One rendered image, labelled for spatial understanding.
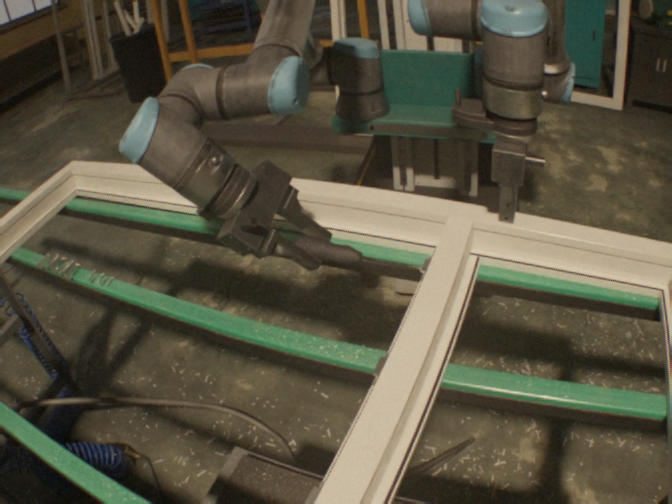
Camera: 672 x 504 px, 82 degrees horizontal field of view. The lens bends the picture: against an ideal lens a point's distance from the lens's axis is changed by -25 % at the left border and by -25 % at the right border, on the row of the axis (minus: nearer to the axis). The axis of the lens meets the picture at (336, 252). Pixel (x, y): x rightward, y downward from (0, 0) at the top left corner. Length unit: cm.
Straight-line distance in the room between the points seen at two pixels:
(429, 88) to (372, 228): 98
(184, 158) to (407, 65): 120
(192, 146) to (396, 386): 40
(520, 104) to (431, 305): 29
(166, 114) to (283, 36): 23
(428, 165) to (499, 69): 137
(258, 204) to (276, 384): 114
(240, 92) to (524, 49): 40
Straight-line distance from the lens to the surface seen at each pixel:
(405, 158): 194
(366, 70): 162
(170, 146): 66
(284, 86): 70
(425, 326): 62
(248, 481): 91
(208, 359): 192
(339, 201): 86
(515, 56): 64
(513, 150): 68
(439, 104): 178
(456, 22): 77
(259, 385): 178
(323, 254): 75
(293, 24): 82
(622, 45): 414
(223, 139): 341
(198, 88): 74
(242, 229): 68
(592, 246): 80
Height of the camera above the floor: 139
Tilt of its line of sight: 38 degrees down
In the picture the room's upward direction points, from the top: 8 degrees counter-clockwise
